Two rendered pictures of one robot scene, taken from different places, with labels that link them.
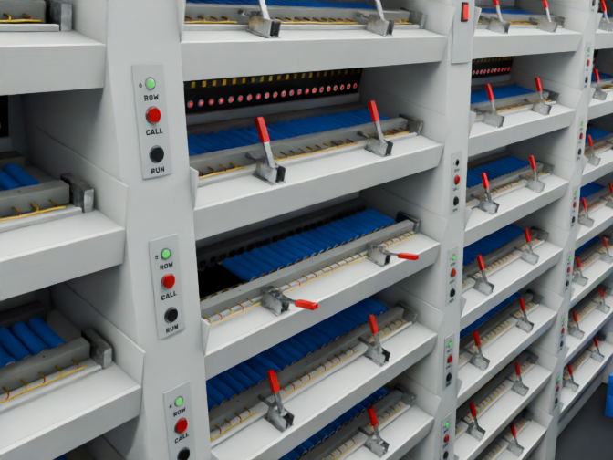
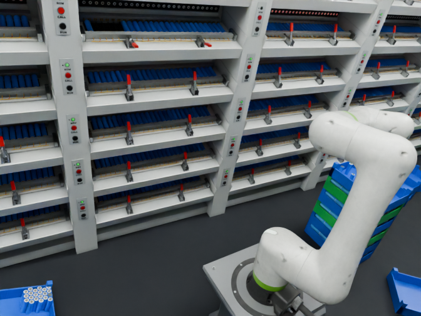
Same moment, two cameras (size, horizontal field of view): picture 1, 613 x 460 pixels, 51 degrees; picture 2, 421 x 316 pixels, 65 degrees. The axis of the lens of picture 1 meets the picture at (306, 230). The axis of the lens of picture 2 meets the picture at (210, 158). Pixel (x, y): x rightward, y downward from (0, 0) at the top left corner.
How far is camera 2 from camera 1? 0.58 m
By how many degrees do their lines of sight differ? 23
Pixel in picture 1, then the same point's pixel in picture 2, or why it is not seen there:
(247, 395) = (120, 83)
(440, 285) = (239, 69)
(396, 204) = (232, 24)
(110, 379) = (38, 45)
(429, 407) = (225, 127)
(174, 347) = (65, 41)
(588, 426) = not seen: hidden behind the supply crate
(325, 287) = (161, 46)
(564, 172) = (360, 41)
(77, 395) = (21, 46)
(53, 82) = not seen: outside the picture
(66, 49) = not seen: outside the picture
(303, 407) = (144, 96)
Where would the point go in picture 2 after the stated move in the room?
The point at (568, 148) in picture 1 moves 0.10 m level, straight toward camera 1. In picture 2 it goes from (367, 27) to (359, 28)
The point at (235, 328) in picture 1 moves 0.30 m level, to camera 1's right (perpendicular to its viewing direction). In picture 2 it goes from (104, 46) to (188, 69)
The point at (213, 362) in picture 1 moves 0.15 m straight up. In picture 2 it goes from (88, 56) to (84, 5)
